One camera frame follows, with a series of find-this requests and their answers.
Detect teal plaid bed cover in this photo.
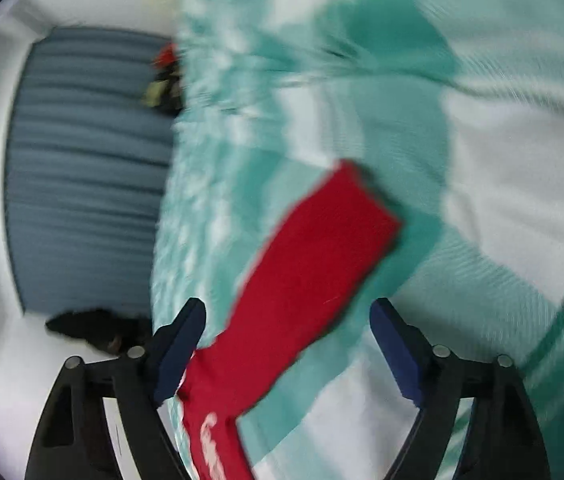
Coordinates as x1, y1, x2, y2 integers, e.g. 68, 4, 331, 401
152, 0, 564, 479

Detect clothes pile by curtain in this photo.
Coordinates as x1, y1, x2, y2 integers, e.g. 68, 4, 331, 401
143, 42, 184, 117

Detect red rabbit sweater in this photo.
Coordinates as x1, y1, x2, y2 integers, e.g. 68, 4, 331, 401
178, 160, 400, 479

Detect black hanging clothes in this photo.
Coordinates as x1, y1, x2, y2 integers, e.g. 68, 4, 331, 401
45, 308, 153, 356

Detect blue-grey curtain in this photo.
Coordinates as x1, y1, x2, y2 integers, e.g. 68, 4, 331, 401
4, 27, 173, 315

